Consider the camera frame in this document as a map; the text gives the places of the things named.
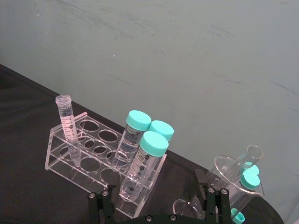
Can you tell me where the teal capped clear tube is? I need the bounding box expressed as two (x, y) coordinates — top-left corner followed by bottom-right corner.
(118, 131), (170, 202)
(112, 110), (152, 170)
(148, 120), (175, 155)

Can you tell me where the open glass test tube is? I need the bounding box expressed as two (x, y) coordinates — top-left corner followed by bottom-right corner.
(234, 145), (264, 179)

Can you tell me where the clear glass beaker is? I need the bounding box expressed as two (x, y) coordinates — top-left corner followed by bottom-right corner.
(205, 155), (266, 207)

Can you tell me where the small teal capped tube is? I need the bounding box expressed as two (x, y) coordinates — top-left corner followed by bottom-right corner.
(238, 168), (261, 190)
(241, 161), (260, 174)
(230, 207), (246, 223)

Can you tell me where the clear acrylic tube rack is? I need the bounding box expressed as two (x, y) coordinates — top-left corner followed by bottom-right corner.
(44, 111), (168, 219)

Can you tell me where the small clear glass dish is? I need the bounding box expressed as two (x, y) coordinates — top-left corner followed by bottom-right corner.
(172, 195), (206, 220)

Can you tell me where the pale wall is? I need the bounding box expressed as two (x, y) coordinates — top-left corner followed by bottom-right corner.
(0, 0), (299, 224)

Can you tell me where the open clear graduated tube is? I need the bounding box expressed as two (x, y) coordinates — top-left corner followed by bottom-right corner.
(55, 94), (81, 168)

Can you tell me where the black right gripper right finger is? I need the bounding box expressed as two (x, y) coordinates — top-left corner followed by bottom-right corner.
(194, 169), (233, 224)

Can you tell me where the black table cloth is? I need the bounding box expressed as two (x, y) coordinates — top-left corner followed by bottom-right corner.
(0, 64), (285, 224)

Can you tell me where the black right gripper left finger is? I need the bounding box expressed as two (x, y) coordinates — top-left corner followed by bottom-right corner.
(88, 171), (122, 224)

